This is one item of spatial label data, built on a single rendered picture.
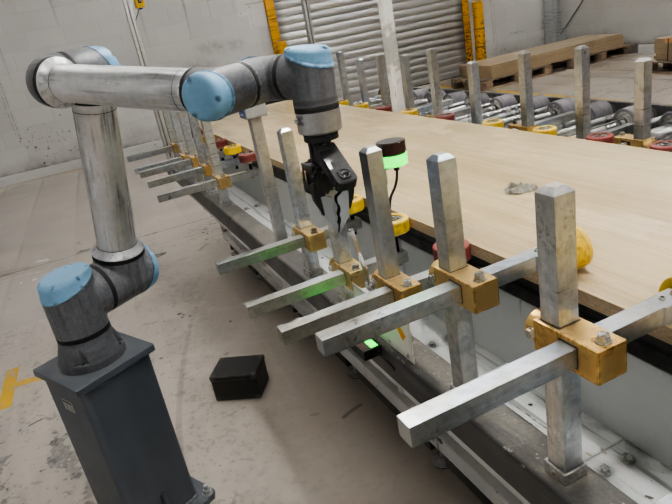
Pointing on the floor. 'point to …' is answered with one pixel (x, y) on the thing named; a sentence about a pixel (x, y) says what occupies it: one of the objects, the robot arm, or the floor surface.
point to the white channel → (391, 55)
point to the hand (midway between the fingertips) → (338, 227)
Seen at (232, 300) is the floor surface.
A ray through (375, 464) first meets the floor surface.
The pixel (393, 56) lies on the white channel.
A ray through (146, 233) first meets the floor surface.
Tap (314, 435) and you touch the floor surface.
